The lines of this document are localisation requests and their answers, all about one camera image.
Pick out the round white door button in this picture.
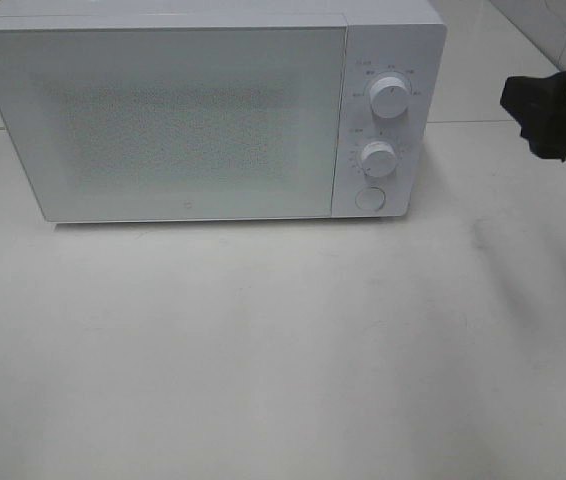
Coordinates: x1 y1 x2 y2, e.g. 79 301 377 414
355 187 386 212

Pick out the white timer knob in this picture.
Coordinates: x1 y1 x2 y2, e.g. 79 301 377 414
358 141 398 178

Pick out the white microwave door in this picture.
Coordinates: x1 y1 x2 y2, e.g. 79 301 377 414
0 28 345 223

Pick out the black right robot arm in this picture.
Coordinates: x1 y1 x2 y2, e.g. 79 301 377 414
500 71 566 162

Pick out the white power knob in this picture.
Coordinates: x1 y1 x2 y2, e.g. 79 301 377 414
368 72 411 119

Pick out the white microwave oven body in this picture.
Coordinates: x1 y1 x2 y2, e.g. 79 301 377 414
0 1 447 221

